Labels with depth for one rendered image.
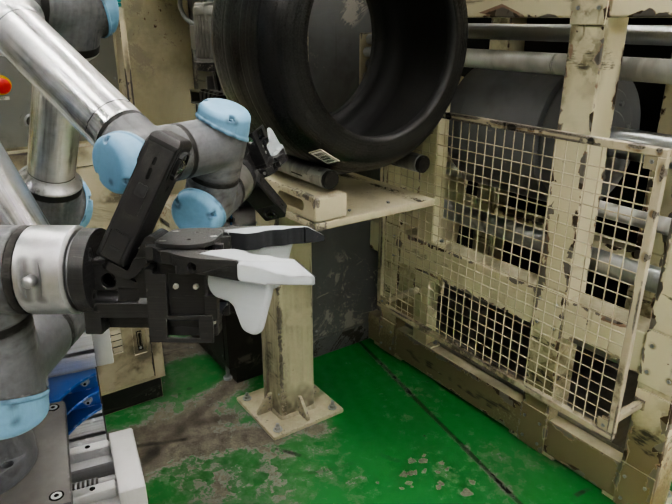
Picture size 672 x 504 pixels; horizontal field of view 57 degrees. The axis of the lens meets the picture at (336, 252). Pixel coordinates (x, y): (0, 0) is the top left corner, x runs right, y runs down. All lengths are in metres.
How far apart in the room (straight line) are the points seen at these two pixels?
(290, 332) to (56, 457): 1.16
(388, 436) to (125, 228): 1.62
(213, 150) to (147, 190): 0.35
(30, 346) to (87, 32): 0.64
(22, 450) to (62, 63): 0.49
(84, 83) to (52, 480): 0.49
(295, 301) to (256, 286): 1.46
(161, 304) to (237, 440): 1.55
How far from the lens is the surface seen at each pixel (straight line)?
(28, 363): 0.61
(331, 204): 1.40
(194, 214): 0.90
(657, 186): 1.41
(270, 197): 1.07
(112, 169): 0.79
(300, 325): 1.95
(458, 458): 1.99
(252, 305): 0.46
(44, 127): 1.22
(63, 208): 1.29
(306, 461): 1.94
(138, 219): 0.51
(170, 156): 0.50
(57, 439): 0.93
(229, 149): 0.86
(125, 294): 0.54
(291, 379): 2.03
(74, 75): 0.89
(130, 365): 2.17
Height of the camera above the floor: 1.24
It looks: 21 degrees down
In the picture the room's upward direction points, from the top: straight up
